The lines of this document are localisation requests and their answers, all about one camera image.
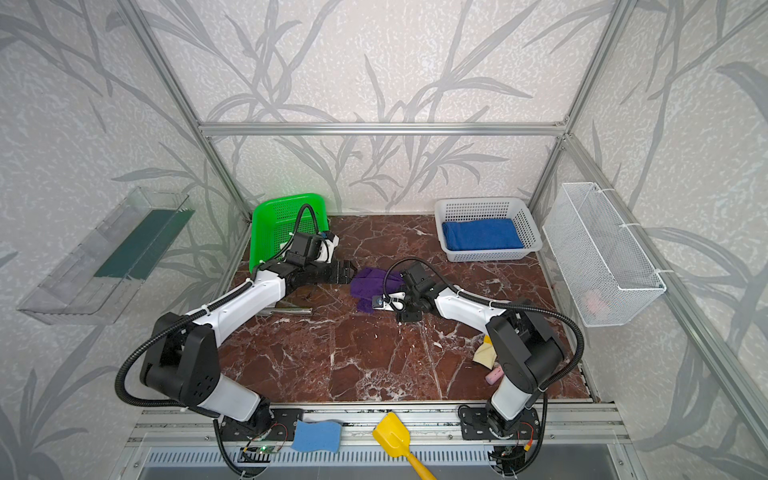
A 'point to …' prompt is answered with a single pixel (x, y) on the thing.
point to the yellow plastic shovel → (394, 436)
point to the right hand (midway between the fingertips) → (400, 290)
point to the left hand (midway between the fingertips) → (349, 261)
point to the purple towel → (369, 283)
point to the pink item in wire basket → (593, 303)
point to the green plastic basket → (275, 222)
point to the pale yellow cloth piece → (485, 355)
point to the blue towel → (481, 234)
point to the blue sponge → (317, 436)
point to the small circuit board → (267, 449)
